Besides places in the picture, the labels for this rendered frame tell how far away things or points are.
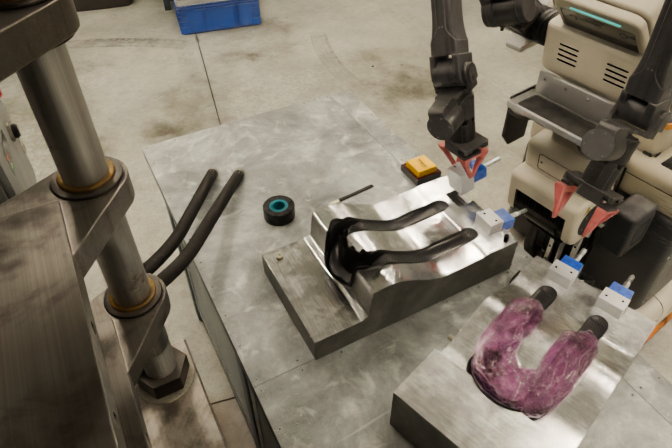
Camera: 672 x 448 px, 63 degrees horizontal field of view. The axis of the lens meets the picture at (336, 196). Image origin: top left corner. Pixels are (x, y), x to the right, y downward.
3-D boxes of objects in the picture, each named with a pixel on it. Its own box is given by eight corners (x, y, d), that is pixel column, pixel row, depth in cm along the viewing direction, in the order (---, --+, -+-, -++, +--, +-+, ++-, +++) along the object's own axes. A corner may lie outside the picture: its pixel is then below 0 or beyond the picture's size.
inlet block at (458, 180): (492, 162, 133) (492, 144, 130) (506, 171, 129) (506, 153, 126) (448, 185, 130) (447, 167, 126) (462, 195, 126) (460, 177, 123)
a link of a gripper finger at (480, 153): (465, 188, 122) (464, 153, 116) (446, 173, 127) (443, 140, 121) (490, 175, 124) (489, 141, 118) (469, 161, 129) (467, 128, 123)
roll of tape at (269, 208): (257, 219, 138) (256, 209, 136) (276, 201, 143) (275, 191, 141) (283, 230, 135) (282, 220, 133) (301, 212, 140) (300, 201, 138)
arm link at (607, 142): (674, 113, 97) (629, 93, 102) (653, 107, 89) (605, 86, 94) (636, 172, 101) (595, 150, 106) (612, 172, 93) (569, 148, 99)
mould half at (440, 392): (531, 271, 125) (542, 237, 118) (647, 339, 111) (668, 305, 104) (389, 423, 98) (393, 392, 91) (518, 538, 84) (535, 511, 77)
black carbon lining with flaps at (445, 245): (439, 203, 132) (444, 172, 126) (483, 245, 121) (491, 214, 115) (310, 254, 120) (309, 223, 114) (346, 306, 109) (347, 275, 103)
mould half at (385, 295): (441, 202, 143) (448, 161, 134) (510, 268, 126) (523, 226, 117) (264, 272, 125) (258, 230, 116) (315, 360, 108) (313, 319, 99)
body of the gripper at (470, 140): (465, 158, 117) (464, 129, 112) (436, 139, 124) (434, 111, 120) (489, 146, 118) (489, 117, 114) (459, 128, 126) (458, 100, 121)
